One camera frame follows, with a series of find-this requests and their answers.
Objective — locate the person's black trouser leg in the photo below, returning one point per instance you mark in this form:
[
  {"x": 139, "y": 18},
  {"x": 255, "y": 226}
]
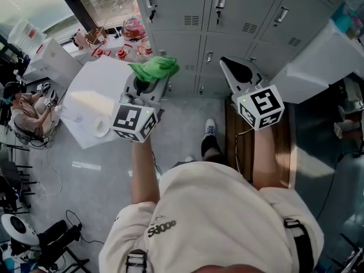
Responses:
[{"x": 211, "y": 149}]

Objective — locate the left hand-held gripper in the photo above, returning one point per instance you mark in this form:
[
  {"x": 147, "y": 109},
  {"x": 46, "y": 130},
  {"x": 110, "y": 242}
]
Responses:
[{"x": 133, "y": 121}]

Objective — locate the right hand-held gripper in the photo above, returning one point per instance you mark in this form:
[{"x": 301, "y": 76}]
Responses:
[{"x": 263, "y": 107}]

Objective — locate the white paper plate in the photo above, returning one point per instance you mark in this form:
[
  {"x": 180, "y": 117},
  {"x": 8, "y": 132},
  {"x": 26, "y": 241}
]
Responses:
[{"x": 101, "y": 127}]

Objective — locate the white long table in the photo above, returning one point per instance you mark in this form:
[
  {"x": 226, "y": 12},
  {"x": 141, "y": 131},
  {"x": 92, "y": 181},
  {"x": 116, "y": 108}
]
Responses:
[{"x": 315, "y": 67}]

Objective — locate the person's left forearm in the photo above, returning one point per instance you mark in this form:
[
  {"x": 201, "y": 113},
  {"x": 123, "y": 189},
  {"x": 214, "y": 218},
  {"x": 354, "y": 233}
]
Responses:
[{"x": 145, "y": 169}]

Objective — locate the person's right forearm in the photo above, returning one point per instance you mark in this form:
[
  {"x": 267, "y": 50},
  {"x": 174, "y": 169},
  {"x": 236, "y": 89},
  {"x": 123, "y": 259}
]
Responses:
[{"x": 266, "y": 158}]

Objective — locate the teal plastic container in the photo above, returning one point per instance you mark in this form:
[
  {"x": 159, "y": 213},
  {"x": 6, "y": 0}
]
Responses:
[{"x": 344, "y": 20}]

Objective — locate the black metal chair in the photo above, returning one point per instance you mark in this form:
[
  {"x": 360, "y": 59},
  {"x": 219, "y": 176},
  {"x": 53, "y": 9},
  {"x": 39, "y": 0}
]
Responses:
[{"x": 11, "y": 181}]

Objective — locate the glass window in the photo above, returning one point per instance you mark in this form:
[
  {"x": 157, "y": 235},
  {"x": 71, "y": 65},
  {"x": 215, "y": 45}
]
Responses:
[{"x": 42, "y": 4}]

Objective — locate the translucent plastic storage box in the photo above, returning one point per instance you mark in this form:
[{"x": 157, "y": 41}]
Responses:
[{"x": 27, "y": 33}]

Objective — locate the grey metal locker doors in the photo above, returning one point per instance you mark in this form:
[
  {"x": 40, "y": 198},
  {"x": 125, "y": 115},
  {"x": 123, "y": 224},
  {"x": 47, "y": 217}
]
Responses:
[{"x": 236, "y": 7}]

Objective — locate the red lantern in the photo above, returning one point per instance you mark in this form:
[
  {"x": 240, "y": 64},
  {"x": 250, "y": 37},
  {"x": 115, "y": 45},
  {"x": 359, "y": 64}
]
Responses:
[
  {"x": 123, "y": 53},
  {"x": 101, "y": 53},
  {"x": 145, "y": 51}
]

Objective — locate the person's white t-shirt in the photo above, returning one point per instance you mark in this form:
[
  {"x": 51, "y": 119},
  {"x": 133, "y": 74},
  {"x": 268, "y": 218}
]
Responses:
[{"x": 216, "y": 218}]

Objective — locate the black locker key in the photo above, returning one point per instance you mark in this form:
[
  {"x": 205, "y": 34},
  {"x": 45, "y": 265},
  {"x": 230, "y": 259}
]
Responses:
[
  {"x": 218, "y": 17},
  {"x": 152, "y": 15}
]

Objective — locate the person's white shoe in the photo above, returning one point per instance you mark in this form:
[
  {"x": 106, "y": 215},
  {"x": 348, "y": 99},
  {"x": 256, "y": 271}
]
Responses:
[
  {"x": 210, "y": 127},
  {"x": 189, "y": 158}
]

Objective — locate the white round device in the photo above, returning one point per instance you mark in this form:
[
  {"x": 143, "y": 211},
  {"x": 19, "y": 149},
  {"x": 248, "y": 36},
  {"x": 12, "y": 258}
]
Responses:
[{"x": 18, "y": 227}]

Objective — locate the green cloth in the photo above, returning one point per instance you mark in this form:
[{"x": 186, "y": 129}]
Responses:
[{"x": 155, "y": 67}]

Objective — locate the white cardboard box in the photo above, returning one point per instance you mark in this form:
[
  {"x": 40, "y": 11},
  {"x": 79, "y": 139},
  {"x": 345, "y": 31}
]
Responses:
[{"x": 54, "y": 58}]

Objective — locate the brown paper bag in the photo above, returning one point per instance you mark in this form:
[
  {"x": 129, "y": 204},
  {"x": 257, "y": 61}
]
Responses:
[{"x": 96, "y": 36}]

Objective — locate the colourful patterned bag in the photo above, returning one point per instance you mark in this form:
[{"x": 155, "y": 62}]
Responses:
[{"x": 133, "y": 27}]

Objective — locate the white square table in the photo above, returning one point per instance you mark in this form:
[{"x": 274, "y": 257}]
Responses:
[{"x": 94, "y": 92}]

